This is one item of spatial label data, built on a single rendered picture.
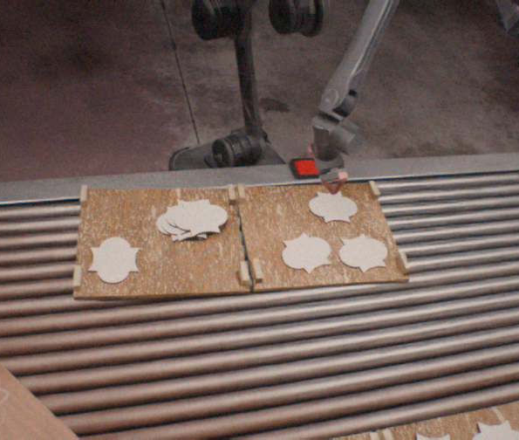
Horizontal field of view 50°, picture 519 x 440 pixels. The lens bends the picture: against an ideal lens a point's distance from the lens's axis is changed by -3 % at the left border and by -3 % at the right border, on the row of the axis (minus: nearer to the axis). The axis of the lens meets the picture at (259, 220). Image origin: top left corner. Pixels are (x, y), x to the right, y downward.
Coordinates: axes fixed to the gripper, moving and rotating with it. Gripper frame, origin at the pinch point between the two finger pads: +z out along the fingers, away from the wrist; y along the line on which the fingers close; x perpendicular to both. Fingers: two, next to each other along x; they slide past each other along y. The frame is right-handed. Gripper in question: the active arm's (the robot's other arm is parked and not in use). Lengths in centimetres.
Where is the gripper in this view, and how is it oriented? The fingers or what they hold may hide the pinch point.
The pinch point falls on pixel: (329, 179)
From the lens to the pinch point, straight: 151.5
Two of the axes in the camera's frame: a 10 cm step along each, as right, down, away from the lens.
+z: 1.5, 6.6, 7.4
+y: -1.8, -7.1, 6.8
